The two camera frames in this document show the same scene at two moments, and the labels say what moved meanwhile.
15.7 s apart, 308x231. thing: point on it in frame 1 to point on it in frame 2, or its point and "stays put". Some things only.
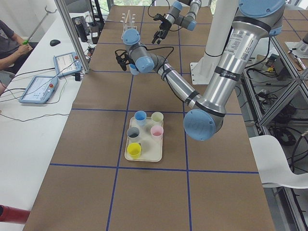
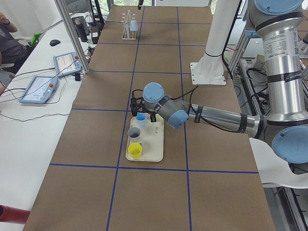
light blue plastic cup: x=134 y=70 to x=134 y=27
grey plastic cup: x=133 y=134 stays put
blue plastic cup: x=140 y=118 stays put
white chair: x=272 y=164 stays put
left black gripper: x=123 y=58 to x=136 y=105
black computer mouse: x=54 y=42 stays put
